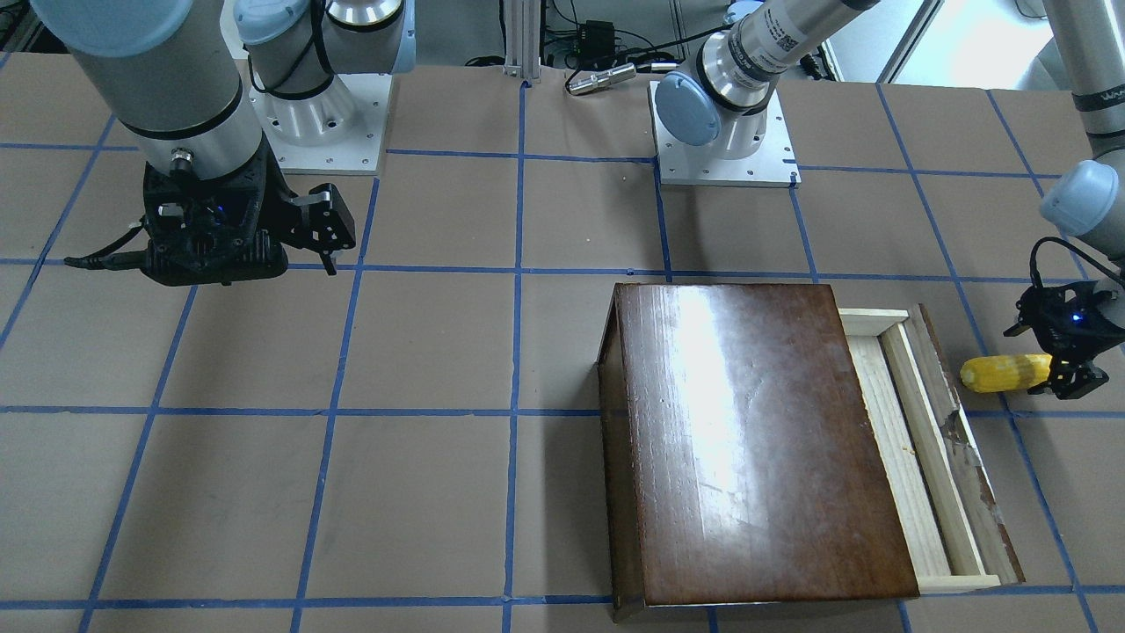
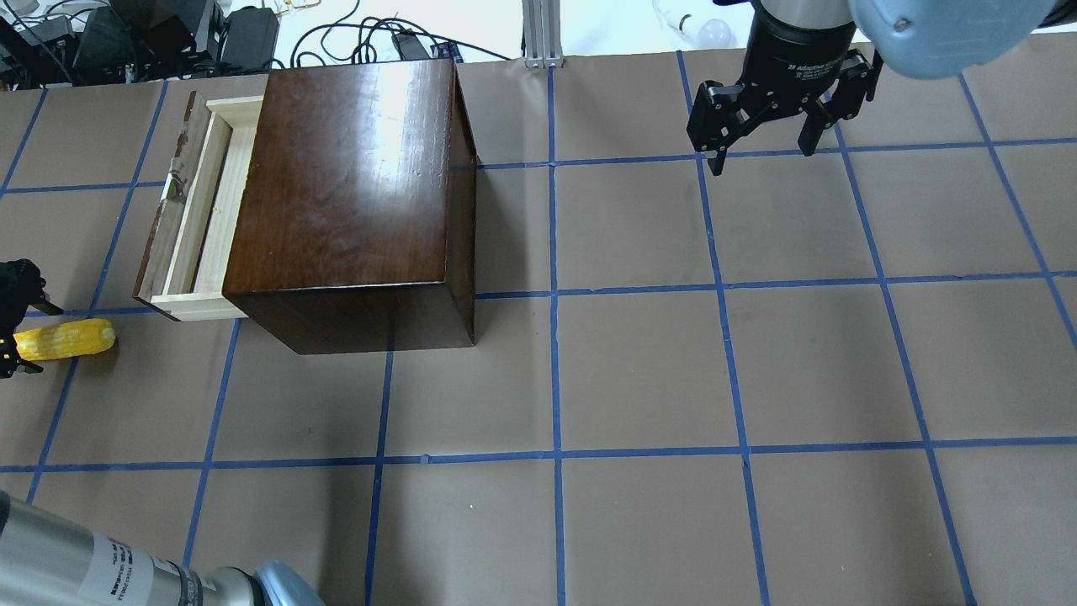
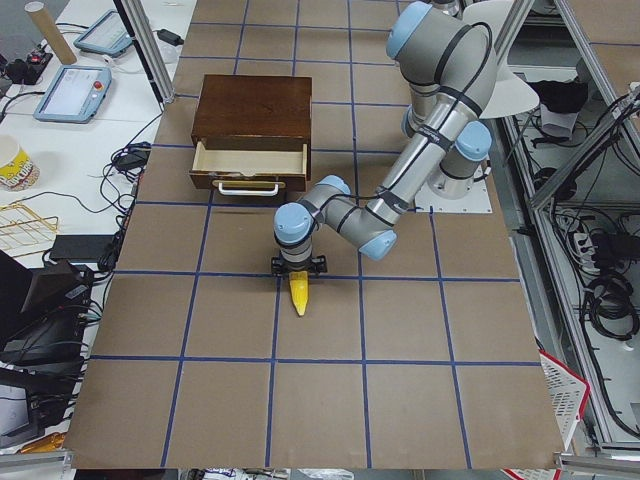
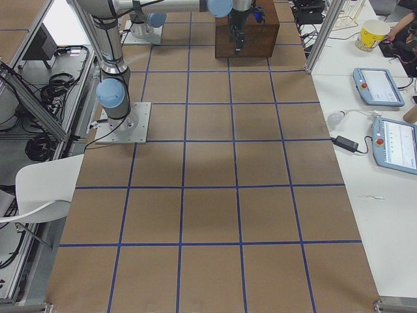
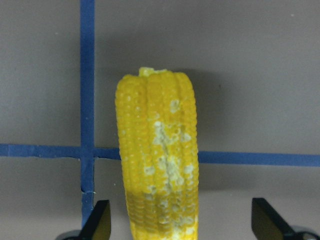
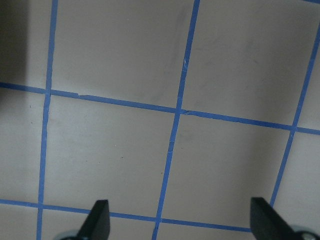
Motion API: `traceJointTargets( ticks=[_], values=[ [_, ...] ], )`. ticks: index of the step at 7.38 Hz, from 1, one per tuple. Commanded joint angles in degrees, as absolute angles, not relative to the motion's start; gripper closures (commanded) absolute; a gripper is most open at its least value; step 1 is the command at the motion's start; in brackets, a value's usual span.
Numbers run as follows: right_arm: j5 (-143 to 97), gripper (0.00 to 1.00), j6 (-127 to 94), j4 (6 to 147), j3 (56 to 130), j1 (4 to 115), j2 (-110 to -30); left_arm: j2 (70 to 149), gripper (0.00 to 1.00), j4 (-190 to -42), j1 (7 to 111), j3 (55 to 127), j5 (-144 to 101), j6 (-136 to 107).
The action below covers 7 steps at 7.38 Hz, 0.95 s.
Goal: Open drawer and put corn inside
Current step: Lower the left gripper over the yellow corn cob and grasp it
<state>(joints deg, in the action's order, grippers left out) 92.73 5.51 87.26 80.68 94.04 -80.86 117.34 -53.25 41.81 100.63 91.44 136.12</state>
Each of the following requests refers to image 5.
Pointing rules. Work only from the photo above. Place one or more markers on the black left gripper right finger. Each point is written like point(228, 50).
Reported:
point(267, 224)

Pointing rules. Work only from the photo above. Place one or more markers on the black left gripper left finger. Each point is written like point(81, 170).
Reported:
point(98, 225)

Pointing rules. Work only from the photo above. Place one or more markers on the yellow corn cob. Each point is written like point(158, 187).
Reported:
point(156, 120)

